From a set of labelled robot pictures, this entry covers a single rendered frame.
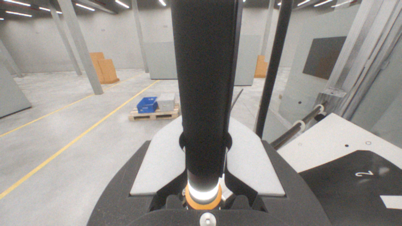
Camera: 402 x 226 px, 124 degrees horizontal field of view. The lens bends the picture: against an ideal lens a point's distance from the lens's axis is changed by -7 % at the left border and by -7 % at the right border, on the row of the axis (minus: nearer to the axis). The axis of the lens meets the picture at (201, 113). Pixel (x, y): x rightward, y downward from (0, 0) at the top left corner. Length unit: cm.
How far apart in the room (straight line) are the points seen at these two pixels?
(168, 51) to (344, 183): 727
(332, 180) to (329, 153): 24
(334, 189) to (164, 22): 1276
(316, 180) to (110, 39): 1482
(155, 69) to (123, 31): 714
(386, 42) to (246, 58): 517
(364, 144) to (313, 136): 11
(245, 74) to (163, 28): 890
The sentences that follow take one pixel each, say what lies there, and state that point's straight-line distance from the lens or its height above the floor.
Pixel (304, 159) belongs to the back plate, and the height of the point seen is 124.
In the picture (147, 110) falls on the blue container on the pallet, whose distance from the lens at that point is 326.
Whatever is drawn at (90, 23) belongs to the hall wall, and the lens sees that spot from 1581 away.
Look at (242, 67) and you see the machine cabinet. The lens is 583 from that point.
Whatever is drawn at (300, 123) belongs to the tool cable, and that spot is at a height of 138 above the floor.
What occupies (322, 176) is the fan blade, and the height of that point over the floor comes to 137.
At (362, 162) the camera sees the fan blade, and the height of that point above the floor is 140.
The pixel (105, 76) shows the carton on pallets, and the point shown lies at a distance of 837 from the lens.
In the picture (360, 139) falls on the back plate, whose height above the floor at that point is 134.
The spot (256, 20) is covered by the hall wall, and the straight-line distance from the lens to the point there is 1315.
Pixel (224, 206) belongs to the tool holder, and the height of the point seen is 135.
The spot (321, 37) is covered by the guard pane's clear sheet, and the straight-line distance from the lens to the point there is 110.
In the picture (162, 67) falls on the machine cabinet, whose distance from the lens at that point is 748.
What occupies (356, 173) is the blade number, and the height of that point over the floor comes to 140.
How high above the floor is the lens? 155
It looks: 28 degrees down
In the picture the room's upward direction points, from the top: 1 degrees counter-clockwise
